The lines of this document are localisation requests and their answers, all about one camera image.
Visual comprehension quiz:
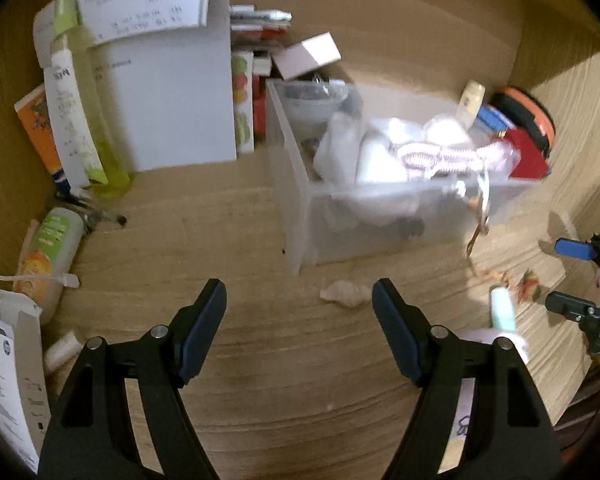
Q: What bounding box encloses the white round pink mask pack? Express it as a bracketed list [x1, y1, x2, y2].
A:
[436, 284, 531, 474]

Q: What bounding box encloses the red jewelry box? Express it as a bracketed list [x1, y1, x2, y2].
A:
[504, 128, 550, 180]

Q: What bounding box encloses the white drawstring cloth pouch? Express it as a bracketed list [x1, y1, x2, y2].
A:
[313, 112, 476, 226]

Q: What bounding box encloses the white printer cartridge box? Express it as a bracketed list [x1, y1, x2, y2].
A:
[0, 289, 50, 472]

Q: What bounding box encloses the small beige roll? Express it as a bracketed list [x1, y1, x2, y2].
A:
[43, 330, 84, 377]

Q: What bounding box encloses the black orange round case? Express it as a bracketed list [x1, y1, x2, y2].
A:
[490, 86, 556, 159]

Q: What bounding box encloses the blue woven pouch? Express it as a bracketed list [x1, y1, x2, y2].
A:
[476, 104, 516, 136]

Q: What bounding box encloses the cream lotion tube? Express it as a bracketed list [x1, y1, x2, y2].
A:
[455, 80, 486, 130]

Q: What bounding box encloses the orange green tube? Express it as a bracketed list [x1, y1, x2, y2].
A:
[14, 207, 84, 325]

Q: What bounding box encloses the white seashell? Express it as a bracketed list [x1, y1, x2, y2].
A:
[320, 281, 372, 309]

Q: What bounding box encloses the translucent plastic storage bin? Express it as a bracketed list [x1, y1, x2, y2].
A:
[266, 79, 534, 274]

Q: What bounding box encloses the large white paper sheet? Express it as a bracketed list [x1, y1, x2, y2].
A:
[90, 0, 236, 172]

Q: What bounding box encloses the small white cardboard box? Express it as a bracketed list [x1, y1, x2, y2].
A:
[272, 32, 341, 80]

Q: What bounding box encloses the fruit picture card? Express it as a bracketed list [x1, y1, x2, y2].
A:
[232, 50, 254, 154]

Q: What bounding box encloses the yellow green spray bottle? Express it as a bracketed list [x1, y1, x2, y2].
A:
[50, 0, 131, 198]

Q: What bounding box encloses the stack of booklets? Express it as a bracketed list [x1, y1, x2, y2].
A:
[230, 4, 292, 51]

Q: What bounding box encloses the printed folded paper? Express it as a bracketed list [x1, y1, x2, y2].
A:
[32, 0, 216, 68]

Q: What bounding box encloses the orange cord charm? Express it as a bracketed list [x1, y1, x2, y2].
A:
[465, 197, 543, 304]

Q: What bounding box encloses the white cable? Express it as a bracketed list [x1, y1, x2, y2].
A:
[0, 253, 81, 290]

